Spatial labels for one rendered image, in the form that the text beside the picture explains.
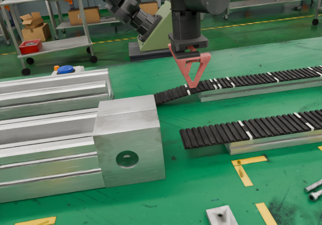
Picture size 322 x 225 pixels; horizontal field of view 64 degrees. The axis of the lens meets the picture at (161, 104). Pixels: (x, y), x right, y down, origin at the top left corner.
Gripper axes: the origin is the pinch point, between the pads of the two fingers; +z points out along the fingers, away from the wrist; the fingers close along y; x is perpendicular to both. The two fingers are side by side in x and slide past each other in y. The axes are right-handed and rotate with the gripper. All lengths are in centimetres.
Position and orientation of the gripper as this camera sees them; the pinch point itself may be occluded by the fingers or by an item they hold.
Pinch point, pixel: (189, 77)
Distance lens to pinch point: 58.1
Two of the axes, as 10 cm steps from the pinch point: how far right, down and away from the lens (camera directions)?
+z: 0.9, 8.8, 4.7
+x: 9.9, -1.4, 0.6
